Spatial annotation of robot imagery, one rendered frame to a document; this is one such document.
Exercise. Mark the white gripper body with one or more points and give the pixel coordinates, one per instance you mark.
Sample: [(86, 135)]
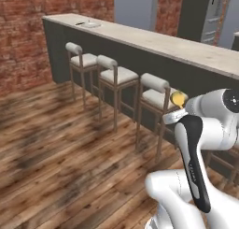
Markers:
[(174, 117)]

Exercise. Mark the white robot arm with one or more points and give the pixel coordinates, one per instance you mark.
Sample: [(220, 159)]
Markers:
[(214, 130)]

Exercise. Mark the white plate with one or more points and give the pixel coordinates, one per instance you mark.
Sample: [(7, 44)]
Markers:
[(92, 24)]

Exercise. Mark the dark fork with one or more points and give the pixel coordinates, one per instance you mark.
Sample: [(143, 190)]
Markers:
[(80, 23)]

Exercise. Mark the yellow round object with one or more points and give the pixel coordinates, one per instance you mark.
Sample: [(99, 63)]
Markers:
[(178, 98)]

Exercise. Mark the wooden stool with beige cushion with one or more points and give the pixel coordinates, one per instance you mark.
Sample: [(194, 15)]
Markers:
[(222, 164), (119, 74), (154, 97), (85, 60)]

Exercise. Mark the dark kitchen island counter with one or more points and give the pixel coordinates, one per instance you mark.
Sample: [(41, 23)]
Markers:
[(130, 58)]

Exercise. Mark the dark cupboard with pale top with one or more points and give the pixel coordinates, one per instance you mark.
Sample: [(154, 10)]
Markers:
[(235, 41)]

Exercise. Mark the grey fridge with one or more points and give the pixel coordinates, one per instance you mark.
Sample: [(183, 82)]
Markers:
[(202, 14)]

